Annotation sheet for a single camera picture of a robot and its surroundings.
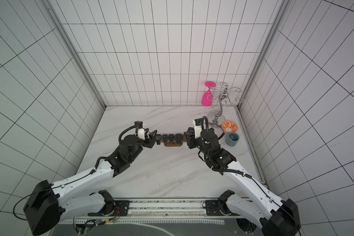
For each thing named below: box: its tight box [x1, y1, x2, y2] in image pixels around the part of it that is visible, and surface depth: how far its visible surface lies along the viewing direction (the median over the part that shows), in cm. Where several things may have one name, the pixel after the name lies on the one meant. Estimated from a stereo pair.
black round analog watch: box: [175, 133, 184, 144], surface depth 92 cm
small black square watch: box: [161, 133, 169, 146], surface depth 92 cm
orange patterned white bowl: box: [221, 119, 238, 134], surface depth 105 cm
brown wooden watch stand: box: [159, 134, 187, 148], surface depth 97 cm
